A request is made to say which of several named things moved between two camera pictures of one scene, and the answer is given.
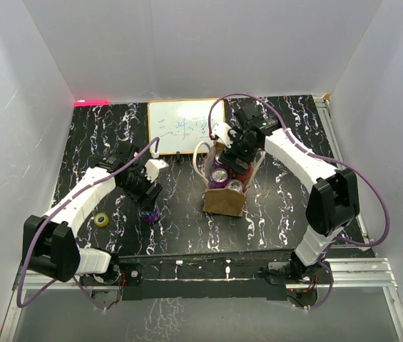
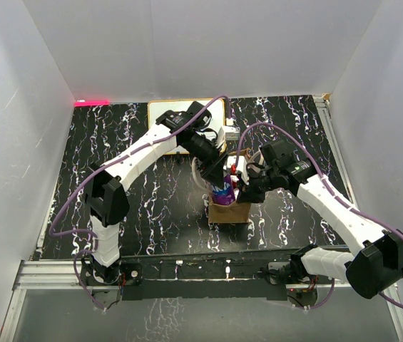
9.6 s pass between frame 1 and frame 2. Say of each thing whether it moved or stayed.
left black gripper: moved
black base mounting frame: stayed
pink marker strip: stayed
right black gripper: moved
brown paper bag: moved
